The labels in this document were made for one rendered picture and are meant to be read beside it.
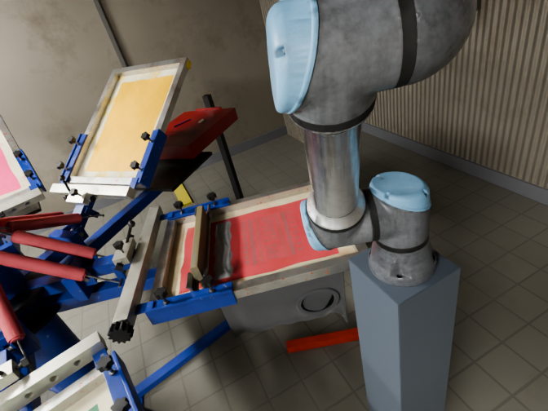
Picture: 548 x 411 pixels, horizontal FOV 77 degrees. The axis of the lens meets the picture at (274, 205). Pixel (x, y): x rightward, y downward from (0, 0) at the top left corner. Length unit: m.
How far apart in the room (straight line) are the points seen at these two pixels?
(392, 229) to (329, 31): 0.46
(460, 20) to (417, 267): 0.53
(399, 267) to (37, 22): 3.87
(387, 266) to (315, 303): 0.65
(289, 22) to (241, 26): 4.05
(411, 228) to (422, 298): 0.18
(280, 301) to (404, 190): 0.79
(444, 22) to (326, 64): 0.12
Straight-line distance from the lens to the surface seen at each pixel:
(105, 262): 1.54
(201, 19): 4.29
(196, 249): 1.32
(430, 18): 0.40
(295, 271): 1.19
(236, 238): 1.47
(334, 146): 0.48
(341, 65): 0.38
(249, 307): 1.37
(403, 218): 0.73
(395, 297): 0.82
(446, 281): 0.88
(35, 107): 4.27
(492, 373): 2.17
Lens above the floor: 1.83
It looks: 33 degrees down
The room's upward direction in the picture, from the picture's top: 15 degrees counter-clockwise
